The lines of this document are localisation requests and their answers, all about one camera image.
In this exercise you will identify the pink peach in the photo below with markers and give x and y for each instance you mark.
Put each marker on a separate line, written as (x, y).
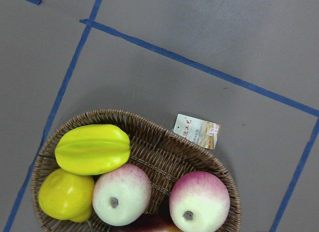
(122, 195)

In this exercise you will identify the basket paper tag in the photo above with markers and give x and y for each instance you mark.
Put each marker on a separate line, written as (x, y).
(200, 132)

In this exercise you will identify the red mango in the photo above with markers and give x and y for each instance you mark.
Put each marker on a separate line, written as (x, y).
(152, 223)

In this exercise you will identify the wicker fruit basket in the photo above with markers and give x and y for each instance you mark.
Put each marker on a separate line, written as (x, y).
(162, 154)

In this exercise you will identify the yellow starfruit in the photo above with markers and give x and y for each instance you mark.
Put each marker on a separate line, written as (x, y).
(93, 149)

